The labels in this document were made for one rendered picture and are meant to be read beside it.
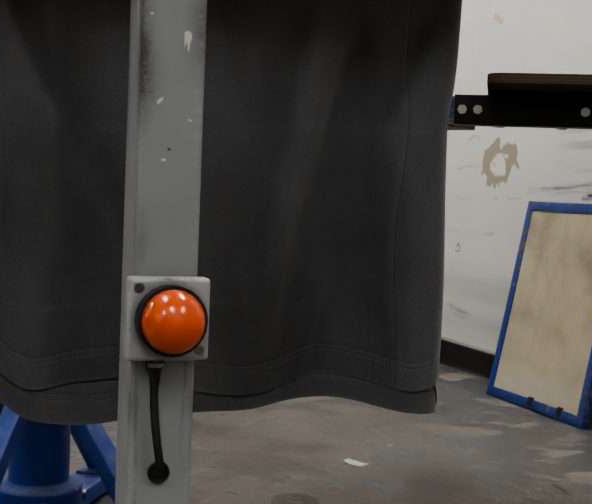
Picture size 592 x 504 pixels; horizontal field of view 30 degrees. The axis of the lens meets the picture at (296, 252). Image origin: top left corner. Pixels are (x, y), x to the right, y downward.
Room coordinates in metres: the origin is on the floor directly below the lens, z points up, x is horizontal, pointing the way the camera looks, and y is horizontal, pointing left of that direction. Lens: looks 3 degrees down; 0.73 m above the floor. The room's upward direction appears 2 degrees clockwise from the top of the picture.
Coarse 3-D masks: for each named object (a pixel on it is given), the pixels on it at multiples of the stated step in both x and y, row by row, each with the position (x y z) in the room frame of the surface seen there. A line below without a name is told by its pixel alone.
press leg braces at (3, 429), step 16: (0, 416) 2.09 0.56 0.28; (16, 416) 2.09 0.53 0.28; (0, 432) 2.06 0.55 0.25; (16, 432) 2.08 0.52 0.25; (80, 432) 2.13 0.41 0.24; (96, 432) 2.12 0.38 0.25; (0, 448) 2.04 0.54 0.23; (80, 448) 2.50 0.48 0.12; (96, 448) 2.09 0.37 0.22; (112, 448) 2.11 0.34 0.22; (0, 464) 2.02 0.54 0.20; (96, 464) 2.09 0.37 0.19; (112, 464) 2.08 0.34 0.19; (0, 480) 2.02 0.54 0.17; (112, 480) 2.06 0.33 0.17; (112, 496) 2.06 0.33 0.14
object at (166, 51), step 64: (192, 0) 0.66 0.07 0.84; (192, 64) 0.66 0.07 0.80; (128, 128) 0.68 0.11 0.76; (192, 128) 0.66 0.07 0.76; (128, 192) 0.67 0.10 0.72; (192, 192) 0.66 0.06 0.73; (128, 256) 0.66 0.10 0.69; (192, 256) 0.66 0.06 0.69; (128, 320) 0.64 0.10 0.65; (128, 384) 0.65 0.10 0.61; (192, 384) 0.66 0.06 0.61; (128, 448) 0.65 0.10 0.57
